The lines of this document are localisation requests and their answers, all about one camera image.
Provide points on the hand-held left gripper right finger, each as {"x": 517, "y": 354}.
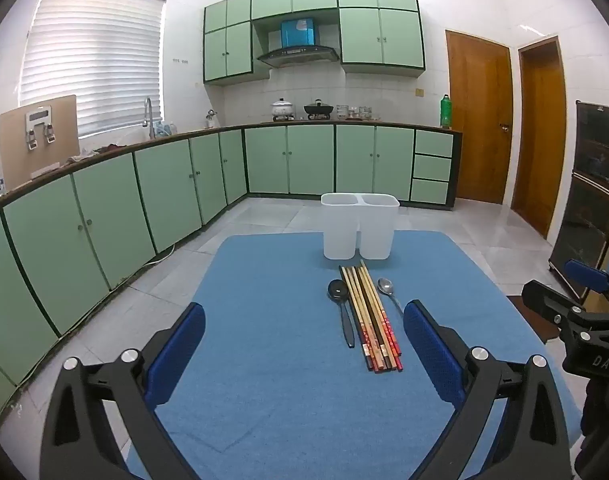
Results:
{"x": 427, "y": 355}

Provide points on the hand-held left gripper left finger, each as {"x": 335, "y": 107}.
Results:
{"x": 177, "y": 360}

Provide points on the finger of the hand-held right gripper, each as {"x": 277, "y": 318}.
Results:
{"x": 592, "y": 277}
{"x": 544, "y": 301}

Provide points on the bundle of mixed chopsticks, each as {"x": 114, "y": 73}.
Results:
{"x": 369, "y": 310}

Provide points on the metal spoon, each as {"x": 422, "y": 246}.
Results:
{"x": 386, "y": 286}

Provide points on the black plastic spoon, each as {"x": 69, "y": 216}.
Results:
{"x": 337, "y": 290}

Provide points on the white double utensil holder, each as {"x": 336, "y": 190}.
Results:
{"x": 342, "y": 230}

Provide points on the blue table mat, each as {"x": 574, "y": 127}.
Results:
{"x": 264, "y": 360}

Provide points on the black glass cabinet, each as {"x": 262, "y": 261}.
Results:
{"x": 592, "y": 185}

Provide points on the wooden door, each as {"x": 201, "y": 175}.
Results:
{"x": 477, "y": 120}
{"x": 539, "y": 145}

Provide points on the green base cabinets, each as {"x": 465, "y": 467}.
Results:
{"x": 109, "y": 220}

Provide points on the green bottle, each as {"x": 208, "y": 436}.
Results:
{"x": 446, "y": 112}

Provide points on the cloth on counter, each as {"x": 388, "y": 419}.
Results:
{"x": 104, "y": 151}

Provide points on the row of glass jars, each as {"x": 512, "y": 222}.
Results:
{"x": 357, "y": 112}

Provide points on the metal faucet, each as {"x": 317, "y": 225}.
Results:
{"x": 148, "y": 105}

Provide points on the cardboard box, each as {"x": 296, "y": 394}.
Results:
{"x": 14, "y": 150}

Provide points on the black wok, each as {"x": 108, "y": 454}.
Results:
{"x": 318, "y": 108}

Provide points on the white cooking pot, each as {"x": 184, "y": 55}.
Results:
{"x": 283, "y": 109}

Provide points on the white window blind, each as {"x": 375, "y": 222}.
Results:
{"x": 94, "y": 60}

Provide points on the range hood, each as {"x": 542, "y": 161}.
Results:
{"x": 297, "y": 52}

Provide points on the green wall cabinets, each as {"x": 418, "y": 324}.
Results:
{"x": 364, "y": 35}

